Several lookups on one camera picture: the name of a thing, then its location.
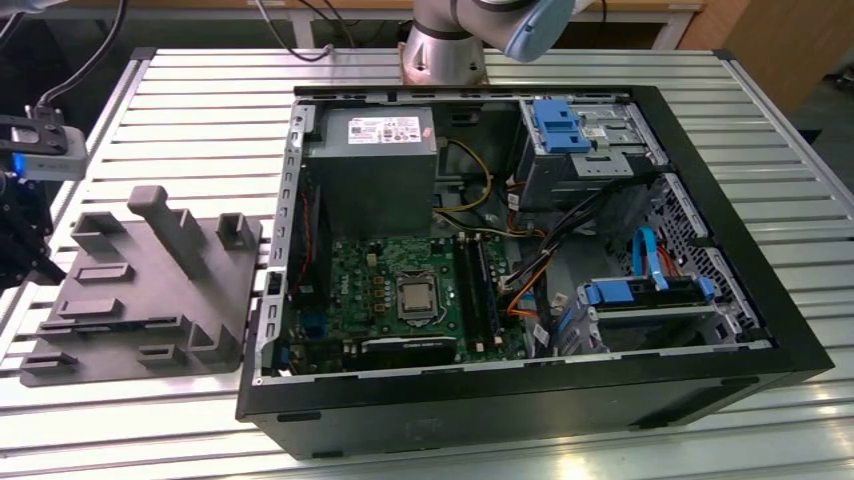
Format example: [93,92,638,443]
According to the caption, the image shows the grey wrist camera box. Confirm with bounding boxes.
[0,113,89,181]

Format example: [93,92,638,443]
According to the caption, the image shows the blue plastic drive latch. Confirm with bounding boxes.
[532,99,594,155]

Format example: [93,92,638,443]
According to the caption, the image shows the wooden cabinet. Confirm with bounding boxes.
[676,0,854,119]

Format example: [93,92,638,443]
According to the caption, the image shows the red black twisted wire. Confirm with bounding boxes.
[291,192,319,302]

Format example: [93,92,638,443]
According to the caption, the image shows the grey plastic parts rack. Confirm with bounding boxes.
[17,184,265,389]

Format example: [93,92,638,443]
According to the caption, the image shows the silver CPU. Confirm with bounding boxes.
[399,282,439,311]

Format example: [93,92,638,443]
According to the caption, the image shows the blue board connector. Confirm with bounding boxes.
[299,313,329,344]

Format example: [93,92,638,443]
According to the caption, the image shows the yellow wire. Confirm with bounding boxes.
[432,139,495,216]

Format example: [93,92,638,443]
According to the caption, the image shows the grey metal drive cage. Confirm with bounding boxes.
[518,98,668,214]

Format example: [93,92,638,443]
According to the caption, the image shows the metal CPU socket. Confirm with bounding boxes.
[392,269,447,329]

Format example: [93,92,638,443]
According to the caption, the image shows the black case fan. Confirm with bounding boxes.
[296,172,328,301]

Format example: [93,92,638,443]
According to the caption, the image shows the grey power supply unit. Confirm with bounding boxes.
[303,104,441,241]

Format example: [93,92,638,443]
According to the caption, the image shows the hard disk in blue carrier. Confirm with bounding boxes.
[576,276,723,314]

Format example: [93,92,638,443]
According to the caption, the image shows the blue flat data wire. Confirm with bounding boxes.
[630,227,671,292]

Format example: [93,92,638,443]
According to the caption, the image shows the empty black RAM slot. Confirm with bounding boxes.
[452,235,486,354]

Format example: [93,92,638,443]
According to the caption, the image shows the black Nvidia graphics card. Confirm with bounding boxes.
[359,335,459,371]

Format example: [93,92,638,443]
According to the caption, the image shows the grey metal disk bay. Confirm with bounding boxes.
[552,277,755,354]

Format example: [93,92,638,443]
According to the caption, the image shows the orange red data wire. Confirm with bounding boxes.
[504,252,555,319]

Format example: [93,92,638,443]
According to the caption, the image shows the green Dell motherboard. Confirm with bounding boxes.
[285,234,535,374]

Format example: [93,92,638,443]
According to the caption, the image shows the black open PC case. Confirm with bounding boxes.
[233,83,839,460]

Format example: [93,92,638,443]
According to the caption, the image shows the white desk with wooden top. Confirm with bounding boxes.
[245,0,710,51]

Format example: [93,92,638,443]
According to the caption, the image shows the thick black cable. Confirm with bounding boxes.
[25,0,129,121]

